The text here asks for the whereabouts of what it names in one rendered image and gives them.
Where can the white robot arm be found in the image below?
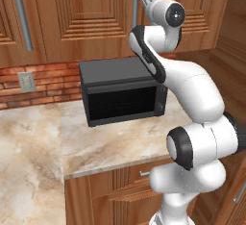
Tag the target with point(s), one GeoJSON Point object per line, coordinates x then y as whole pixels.
{"type": "Point", "coordinates": [198, 94]}

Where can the wooden base cabinet door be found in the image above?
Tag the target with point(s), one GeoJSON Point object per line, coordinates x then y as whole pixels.
{"type": "Point", "coordinates": [128, 206]}
{"type": "Point", "coordinates": [232, 209]}

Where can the black microwave oven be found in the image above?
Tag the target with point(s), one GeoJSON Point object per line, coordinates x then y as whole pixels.
{"type": "Point", "coordinates": [118, 100]}

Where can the wooden drawer front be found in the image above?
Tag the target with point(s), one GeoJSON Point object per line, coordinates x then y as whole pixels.
{"type": "Point", "coordinates": [136, 168]}

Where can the wooden wall cabinet door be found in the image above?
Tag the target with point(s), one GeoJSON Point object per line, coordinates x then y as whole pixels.
{"type": "Point", "coordinates": [9, 52]}
{"type": "Point", "coordinates": [205, 11]}
{"type": "Point", "coordinates": [86, 11]}

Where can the grey wall outlet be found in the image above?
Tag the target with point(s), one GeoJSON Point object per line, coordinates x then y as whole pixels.
{"type": "Point", "coordinates": [26, 82]}

